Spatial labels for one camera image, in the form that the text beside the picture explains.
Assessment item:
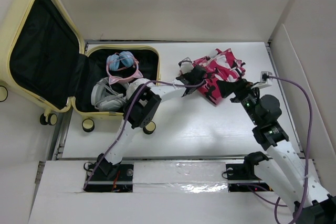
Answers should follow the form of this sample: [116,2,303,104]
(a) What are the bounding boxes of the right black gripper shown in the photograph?
[216,79,261,126]

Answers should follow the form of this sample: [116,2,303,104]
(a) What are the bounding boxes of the pink camouflage clothing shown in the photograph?
[193,48,246,106]

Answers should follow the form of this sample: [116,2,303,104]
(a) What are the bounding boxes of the white over-ear headphones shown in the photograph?
[91,77,127,112]

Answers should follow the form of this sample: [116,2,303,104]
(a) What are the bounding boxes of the yellow hard-shell suitcase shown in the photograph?
[1,0,160,125]

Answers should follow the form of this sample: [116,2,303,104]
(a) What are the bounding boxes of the white plastic bag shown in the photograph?
[126,78,150,100]

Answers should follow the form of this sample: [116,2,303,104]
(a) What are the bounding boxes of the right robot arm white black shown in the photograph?
[217,79,335,223]

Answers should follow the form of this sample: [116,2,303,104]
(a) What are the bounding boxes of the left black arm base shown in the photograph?
[83,162,134,193]

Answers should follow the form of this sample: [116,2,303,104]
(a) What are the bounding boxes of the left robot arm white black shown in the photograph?
[92,66,206,180]

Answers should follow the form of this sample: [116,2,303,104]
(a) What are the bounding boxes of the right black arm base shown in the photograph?
[222,163,272,193]

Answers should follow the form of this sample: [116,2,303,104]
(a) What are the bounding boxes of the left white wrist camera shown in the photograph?
[178,57,194,75]

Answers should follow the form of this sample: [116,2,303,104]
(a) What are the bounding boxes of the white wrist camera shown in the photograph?
[253,71,272,89]
[178,57,194,75]

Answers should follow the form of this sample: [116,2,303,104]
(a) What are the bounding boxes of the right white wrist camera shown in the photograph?
[253,71,272,89]

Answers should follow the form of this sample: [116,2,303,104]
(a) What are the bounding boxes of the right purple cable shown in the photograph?
[251,76,314,224]

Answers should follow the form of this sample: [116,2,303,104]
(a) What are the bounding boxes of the silver aluminium rail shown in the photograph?
[53,156,244,162]

